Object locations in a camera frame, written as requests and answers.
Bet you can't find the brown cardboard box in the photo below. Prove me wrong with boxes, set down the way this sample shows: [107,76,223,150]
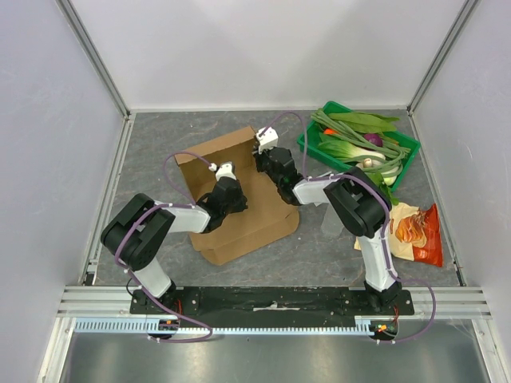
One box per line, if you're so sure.
[175,126,299,266]

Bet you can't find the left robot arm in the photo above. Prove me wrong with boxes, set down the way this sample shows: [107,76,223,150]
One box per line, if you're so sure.
[101,176,248,314]

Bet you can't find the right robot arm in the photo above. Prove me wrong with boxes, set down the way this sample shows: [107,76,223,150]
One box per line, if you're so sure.
[253,147,402,314]

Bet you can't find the green plastic tray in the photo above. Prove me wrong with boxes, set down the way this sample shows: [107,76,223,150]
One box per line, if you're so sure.
[297,101,421,191]

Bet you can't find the clear plastic water bottle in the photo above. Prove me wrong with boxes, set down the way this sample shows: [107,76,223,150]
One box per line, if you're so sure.
[321,204,344,238]

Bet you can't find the white mushroom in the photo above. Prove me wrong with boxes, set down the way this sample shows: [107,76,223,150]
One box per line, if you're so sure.
[356,158,383,169]

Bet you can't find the green leafy vegetables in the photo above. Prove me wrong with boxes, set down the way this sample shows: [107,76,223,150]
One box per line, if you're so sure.
[327,112,399,133]

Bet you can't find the red onion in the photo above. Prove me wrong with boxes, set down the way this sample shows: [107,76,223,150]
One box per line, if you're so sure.
[363,133,383,147]

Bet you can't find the green long beans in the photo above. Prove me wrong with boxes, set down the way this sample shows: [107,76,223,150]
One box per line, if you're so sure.
[311,109,410,162]

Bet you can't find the beige paper bag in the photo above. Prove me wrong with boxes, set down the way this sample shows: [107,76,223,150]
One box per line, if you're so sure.
[354,201,420,260]

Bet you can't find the red chip bag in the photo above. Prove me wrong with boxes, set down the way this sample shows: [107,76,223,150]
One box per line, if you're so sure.
[389,203,443,267]

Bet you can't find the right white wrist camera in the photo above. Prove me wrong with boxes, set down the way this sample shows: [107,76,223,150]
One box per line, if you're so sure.
[255,126,279,154]

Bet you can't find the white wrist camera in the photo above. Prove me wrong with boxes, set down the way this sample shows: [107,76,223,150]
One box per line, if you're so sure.
[208,161,237,182]
[255,126,279,154]

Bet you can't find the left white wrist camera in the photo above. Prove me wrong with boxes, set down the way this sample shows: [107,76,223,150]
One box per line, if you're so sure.
[208,161,237,182]

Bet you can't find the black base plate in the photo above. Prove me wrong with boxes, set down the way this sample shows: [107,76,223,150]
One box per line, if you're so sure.
[129,285,416,329]

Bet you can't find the white slotted cable duct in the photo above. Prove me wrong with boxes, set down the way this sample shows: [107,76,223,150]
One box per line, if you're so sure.
[73,318,374,336]

